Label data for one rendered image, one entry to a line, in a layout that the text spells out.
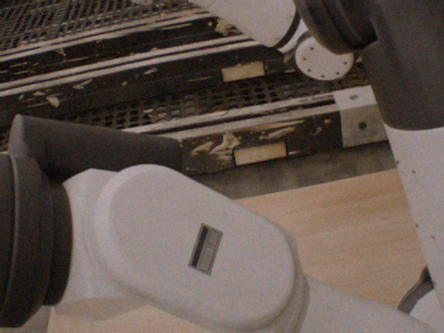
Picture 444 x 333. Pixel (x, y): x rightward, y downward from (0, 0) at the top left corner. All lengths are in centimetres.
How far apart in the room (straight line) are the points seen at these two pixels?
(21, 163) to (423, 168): 22
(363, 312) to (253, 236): 10
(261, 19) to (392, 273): 37
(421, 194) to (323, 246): 51
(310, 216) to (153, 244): 65
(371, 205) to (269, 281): 63
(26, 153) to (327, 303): 19
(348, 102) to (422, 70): 74
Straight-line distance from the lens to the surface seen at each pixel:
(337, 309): 40
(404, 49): 36
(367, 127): 110
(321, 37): 37
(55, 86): 137
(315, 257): 89
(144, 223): 32
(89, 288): 33
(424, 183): 40
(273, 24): 92
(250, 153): 110
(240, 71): 135
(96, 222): 32
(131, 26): 155
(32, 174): 33
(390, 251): 89
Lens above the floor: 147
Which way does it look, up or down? 16 degrees down
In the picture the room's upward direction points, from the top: 69 degrees counter-clockwise
